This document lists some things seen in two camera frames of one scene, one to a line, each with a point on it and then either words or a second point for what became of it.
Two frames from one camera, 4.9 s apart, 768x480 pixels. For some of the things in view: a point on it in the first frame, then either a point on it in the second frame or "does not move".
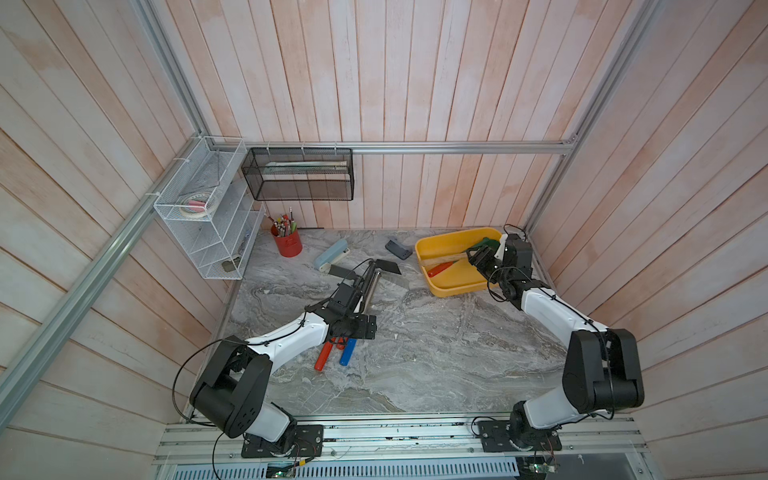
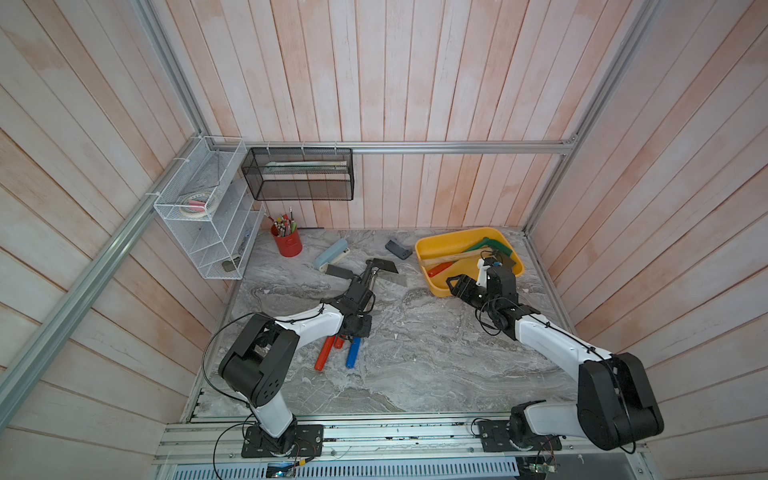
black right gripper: x=481 y=259 -> x=466 y=285
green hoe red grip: x=486 y=242 does not move
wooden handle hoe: x=443 y=259 does not move
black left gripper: x=362 y=328 does not move
